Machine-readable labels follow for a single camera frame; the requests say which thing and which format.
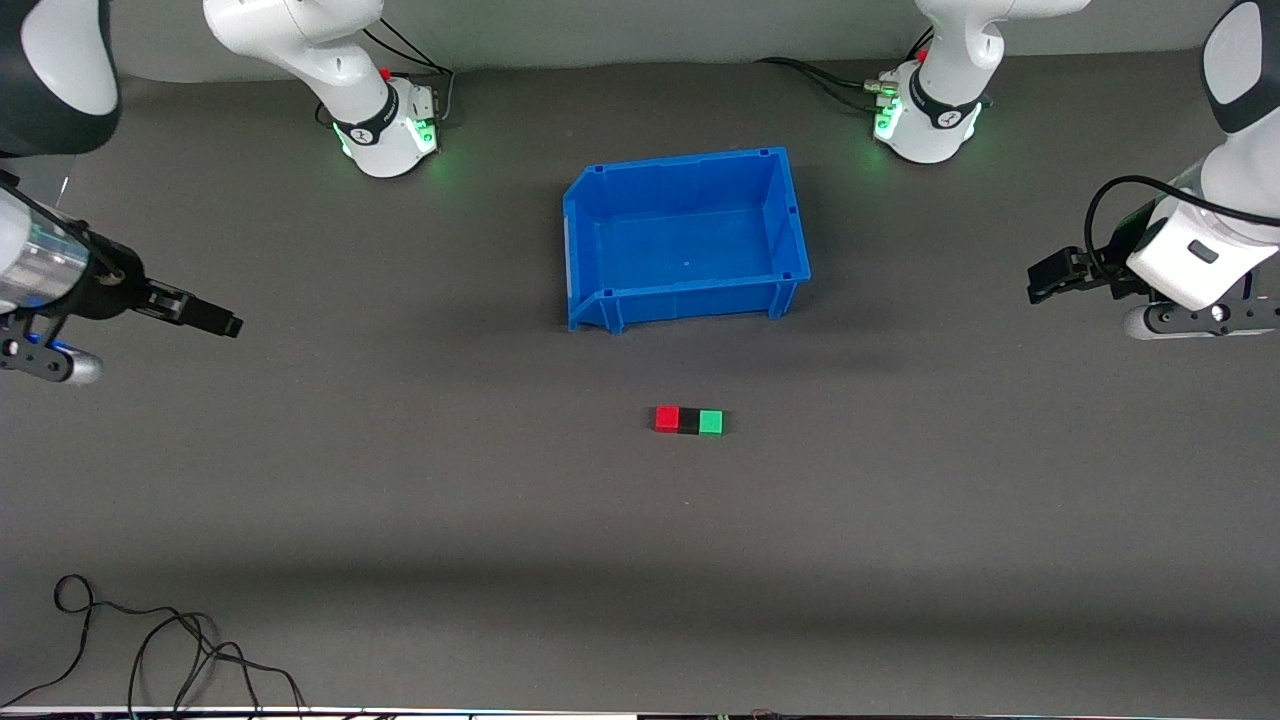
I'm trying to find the black right arm base cables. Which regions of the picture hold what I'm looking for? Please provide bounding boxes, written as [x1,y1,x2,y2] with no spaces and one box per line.
[315,18,457,128]

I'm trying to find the black left arm base cables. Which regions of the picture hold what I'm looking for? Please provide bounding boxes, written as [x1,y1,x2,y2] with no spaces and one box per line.
[753,25,936,113]

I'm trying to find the blue plastic storage bin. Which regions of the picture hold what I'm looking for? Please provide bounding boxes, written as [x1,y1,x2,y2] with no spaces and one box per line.
[562,146,812,335]

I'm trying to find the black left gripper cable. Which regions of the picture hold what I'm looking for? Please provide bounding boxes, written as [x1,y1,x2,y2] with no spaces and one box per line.
[1084,174,1280,293]

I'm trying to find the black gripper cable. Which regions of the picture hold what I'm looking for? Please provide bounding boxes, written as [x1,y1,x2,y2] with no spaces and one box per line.
[0,172,127,287]
[1084,174,1280,293]

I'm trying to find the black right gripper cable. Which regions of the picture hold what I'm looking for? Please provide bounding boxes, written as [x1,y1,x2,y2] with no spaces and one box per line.
[0,172,127,287]

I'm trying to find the thin black loose cable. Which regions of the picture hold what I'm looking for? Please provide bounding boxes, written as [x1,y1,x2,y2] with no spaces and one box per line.
[126,612,307,720]
[0,574,216,709]

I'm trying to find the black arm base cables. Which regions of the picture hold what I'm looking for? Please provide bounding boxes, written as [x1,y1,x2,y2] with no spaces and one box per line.
[753,25,936,113]
[315,18,457,128]

